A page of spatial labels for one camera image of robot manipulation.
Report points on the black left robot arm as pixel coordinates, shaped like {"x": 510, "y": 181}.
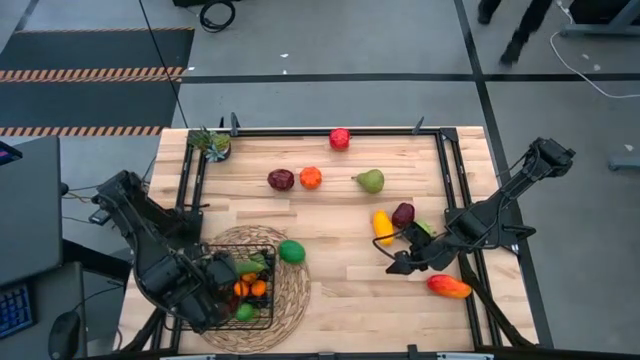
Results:
{"x": 155, "y": 270}

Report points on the orange bell pepper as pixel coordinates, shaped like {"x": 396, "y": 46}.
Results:
{"x": 310, "y": 177}

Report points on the green mango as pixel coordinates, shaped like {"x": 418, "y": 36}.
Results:
{"x": 427, "y": 229}

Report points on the tangerine bunch with leaves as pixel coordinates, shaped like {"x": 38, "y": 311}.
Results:
{"x": 248, "y": 276}

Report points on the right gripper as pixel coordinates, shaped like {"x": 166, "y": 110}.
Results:
{"x": 432, "y": 254}

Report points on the orange tangerine bunch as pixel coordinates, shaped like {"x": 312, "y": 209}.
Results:
{"x": 258, "y": 288}

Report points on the bright red apple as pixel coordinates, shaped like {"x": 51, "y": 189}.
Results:
{"x": 339, "y": 139}

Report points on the black keyboard blue keys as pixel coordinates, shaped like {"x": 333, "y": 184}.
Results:
{"x": 15, "y": 310}

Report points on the small green lime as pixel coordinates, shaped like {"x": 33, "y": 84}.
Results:
{"x": 245, "y": 312}

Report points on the black computer mouse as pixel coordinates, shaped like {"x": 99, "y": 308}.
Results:
{"x": 64, "y": 334}

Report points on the large green lime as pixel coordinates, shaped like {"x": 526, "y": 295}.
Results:
{"x": 291, "y": 251}

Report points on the black power adapter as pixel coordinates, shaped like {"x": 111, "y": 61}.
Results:
{"x": 100, "y": 216}

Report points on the dark red bell pepper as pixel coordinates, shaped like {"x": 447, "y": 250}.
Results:
{"x": 280, "y": 179}

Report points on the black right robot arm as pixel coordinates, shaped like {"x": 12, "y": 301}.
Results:
{"x": 520, "y": 180}

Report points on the green pear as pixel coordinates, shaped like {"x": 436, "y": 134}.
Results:
{"x": 372, "y": 181}

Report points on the gray metal foot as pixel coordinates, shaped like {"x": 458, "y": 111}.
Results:
{"x": 624, "y": 162}

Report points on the round woven placemat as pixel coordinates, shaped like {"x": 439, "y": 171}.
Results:
{"x": 292, "y": 300}

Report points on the yellow mango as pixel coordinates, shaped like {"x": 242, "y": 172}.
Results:
{"x": 383, "y": 227}

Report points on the green cucumber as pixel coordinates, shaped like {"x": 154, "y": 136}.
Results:
{"x": 252, "y": 267}

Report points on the small screen device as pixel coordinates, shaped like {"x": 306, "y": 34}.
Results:
{"x": 7, "y": 152}

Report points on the black hazard striped floor mat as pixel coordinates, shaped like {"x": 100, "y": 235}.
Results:
{"x": 90, "y": 100}

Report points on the potted succulent plant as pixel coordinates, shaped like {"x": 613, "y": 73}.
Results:
{"x": 212, "y": 144}

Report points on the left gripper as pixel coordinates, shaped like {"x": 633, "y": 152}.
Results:
{"x": 222, "y": 272}

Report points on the red orange mango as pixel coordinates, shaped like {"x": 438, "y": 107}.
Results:
{"x": 448, "y": 286}

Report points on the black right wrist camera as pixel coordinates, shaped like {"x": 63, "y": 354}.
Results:
{"x": 417, "y": 235}

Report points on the gray table frame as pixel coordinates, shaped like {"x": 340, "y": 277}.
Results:
{"x": 600, "y": 27}

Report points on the person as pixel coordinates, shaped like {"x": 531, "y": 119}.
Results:
{"x": 525, "y": 20}

